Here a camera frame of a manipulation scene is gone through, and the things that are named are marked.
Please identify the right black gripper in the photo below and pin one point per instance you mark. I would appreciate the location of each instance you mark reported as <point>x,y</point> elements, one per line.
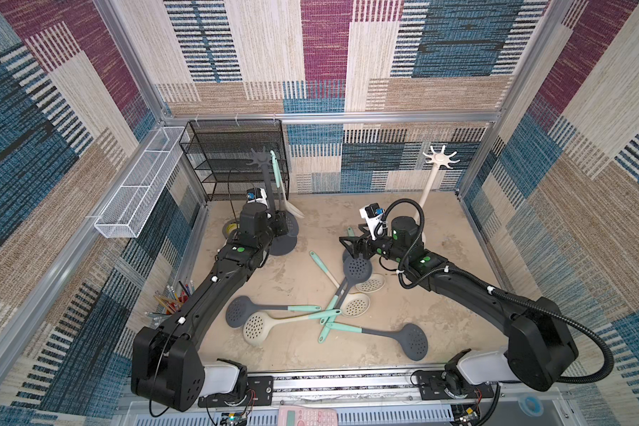
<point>364,242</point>

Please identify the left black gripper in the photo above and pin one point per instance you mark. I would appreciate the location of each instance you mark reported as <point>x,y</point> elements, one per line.
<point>280,223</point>

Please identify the grey utensil rack stand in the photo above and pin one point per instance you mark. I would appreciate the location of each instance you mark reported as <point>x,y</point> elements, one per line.
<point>282,245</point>

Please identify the white skimmer mint handle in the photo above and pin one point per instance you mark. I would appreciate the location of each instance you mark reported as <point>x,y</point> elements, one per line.
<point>293,205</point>

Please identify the grey skimmer mint handle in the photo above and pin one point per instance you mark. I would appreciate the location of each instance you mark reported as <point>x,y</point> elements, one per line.
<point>292,223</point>

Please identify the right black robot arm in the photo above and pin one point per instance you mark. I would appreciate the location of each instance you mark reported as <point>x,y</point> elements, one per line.
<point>540,345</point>

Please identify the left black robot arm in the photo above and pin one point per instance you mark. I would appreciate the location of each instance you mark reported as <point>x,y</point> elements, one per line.
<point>165,366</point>

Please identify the grey skimmer under left arm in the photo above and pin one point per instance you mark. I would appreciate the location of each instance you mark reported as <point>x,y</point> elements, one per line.
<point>242,308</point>

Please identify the grey skimmer middle back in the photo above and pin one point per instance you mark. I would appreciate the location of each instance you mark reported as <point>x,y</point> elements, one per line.
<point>357,269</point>

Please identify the grey skimmer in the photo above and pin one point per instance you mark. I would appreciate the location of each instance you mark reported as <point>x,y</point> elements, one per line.
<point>357,269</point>
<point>411,338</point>

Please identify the black mesh shelf rack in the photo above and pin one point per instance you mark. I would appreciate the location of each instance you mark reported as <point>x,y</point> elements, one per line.
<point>220,153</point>

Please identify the white skimmer front left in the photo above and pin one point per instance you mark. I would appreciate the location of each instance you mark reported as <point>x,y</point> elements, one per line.
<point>259,325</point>

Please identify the grey skimmer front right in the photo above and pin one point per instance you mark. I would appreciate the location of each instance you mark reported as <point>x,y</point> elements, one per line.
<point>411,338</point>

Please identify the white utensil rack stand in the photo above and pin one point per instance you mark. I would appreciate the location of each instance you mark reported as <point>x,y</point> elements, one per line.
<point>436,159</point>

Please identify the red pencil cup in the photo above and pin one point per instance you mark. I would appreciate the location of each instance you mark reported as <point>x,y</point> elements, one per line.
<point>170,300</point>

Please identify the pink calculator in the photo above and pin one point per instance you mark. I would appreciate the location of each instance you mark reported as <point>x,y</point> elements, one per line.
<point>302,416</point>

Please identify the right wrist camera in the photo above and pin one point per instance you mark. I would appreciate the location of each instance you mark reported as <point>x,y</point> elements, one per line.
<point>373,215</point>

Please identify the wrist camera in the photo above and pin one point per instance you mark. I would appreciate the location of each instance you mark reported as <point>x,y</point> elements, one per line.
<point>256,201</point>
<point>373,215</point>

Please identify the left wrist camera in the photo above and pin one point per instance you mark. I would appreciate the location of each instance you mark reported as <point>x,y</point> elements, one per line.
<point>256,201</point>

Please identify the grey duct tape roll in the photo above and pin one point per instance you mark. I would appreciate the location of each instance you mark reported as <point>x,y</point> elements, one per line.
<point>229,227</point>

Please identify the white wire wall basket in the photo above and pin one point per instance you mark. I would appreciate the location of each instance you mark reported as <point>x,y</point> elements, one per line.
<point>133,202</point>

